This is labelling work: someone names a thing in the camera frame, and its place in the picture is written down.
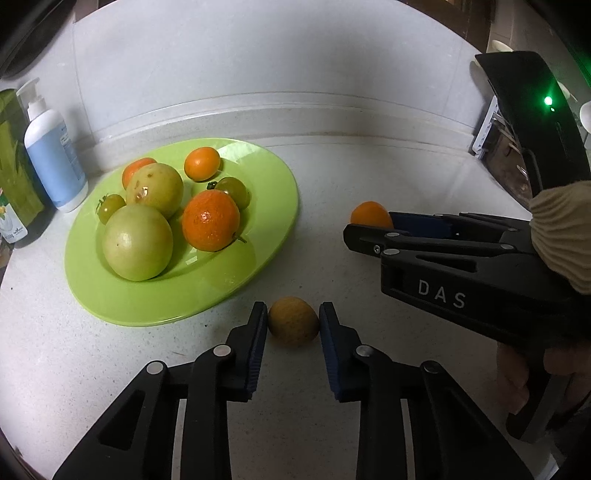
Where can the round orange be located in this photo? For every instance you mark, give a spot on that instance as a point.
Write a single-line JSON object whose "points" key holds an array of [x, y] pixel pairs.
{"points": [[369, 213]]}

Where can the green dish soap bottle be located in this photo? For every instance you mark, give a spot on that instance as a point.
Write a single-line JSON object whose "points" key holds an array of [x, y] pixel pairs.
{"points": [[18, 175]]}

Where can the green plate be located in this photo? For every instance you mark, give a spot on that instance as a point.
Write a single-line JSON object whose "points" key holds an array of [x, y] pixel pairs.
{"points": [[268, 184]]}

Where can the person's right forearm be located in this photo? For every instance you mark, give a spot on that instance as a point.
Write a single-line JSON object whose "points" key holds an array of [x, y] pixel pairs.
{"points": [[563, 230]]}

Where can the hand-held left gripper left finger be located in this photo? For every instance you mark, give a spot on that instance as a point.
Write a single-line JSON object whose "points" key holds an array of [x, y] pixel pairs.
{"points": [[257, 350]]}

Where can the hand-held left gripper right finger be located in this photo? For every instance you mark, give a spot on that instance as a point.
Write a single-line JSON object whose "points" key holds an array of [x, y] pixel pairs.
{"points": [[330, 355]]}

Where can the orange tangerine with stem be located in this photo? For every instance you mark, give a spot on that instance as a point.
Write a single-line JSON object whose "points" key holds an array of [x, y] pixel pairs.
{"points": [[210, 221]]}

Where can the white blue pump bottle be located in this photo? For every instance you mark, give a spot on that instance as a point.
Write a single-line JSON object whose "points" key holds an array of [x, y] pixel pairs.
{"points": [[53, 157]]}

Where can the green tomato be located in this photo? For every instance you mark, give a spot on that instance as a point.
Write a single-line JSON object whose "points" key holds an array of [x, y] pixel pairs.
{"points": [[111, 208], [235, 191]]}

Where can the person's right hand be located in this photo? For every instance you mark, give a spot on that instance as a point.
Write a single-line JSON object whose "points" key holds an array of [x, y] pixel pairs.
{"points": [[512, 374]]}

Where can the black pan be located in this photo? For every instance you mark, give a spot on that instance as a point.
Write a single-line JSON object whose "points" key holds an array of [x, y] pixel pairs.
{"points": [[27, 37]]}

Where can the large green round fruit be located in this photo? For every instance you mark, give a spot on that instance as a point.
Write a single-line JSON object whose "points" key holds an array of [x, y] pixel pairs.
{"points": [[137, 242]]}

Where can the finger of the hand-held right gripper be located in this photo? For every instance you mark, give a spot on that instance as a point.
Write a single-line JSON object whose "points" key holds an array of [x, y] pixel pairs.
{"points": [[364, 237], [415, 224]]}

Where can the small brown round fruit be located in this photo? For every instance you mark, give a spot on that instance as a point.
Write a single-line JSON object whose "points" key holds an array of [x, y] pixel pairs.
{"points": [[293, 323]]}

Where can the white plastic rack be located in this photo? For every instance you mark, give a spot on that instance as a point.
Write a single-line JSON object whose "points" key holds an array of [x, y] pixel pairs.
{"points": [[485, 134]]}

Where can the yellow-green round fruit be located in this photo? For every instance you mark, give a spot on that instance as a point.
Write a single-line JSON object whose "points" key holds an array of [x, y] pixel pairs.
{"points": [[157, 189]]}

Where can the small orange mandarin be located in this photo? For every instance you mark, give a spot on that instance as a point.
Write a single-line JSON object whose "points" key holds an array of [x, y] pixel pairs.
{"points": [[136, 167], [202, 163]]}

